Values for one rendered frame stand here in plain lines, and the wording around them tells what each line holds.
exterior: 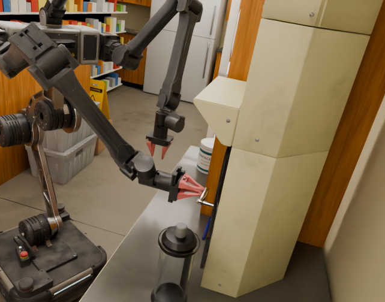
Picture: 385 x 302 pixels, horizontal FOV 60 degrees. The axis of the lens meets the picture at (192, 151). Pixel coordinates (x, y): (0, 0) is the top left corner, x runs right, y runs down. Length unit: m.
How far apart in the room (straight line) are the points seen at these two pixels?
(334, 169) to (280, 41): 0.62
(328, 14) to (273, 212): 0.50
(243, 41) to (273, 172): 0.48
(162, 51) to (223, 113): 5.24
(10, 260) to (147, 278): 1.25
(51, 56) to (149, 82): 5.28
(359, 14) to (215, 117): 0.39
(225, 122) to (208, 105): 0.06
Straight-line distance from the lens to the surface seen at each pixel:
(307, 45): 0.77
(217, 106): 0.81
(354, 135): 1.22
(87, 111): 0.98
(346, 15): 0.84
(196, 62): 5.87
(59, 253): 2.19
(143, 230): 1.26
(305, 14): 0.78
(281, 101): 0.79
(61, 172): 3.22
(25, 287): 1.95
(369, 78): 1.18
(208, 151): 1.63
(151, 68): 6.13
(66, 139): 3.10
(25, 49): 0.96
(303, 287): 1.22
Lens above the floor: 1.73
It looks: 25 degrees down
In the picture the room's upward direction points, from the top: 10 degrees clockwise
